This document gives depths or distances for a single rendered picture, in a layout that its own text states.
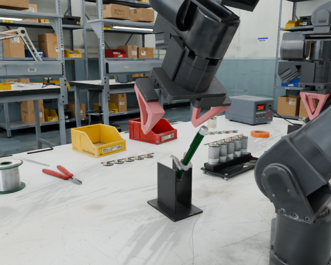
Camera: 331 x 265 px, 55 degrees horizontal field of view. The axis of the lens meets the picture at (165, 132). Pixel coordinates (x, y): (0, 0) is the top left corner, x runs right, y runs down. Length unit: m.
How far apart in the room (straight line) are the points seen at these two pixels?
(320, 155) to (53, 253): 0.34
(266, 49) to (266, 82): 0.57
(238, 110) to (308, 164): 0.93
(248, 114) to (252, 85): 4.94
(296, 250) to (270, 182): 0.08
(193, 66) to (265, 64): 5.62
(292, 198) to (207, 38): 0.21
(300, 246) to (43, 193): 0.45
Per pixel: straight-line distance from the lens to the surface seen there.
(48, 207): 0.59
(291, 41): 0.93
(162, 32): 0.51
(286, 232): 0.40
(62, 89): 3.00
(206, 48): 0.42
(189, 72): 0.44
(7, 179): 0.68
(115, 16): 3.33
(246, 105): 1.25
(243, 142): 0.79
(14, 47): 4.61
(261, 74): 6.08
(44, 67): 2.91
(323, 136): 0.36
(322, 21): 0.89
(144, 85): 0.47
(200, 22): 0.41
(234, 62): 6.40
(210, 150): 0.70
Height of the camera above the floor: 0.99
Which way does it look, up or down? 13 degrees down
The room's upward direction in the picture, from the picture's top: straight up
